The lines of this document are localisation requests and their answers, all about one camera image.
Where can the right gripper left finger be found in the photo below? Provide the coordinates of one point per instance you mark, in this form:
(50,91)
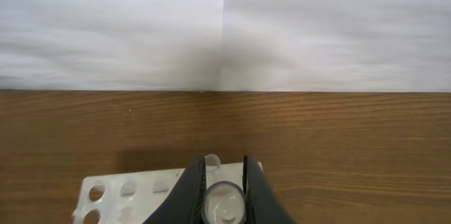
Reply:
(179,203)

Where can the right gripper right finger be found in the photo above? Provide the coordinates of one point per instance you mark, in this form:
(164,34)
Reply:
(262,206)

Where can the clear test tube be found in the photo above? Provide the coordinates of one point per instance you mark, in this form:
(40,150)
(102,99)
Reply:
(212,162)
(225,203)

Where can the white test tube rack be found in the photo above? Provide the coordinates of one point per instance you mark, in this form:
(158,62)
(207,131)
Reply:
(141,203)

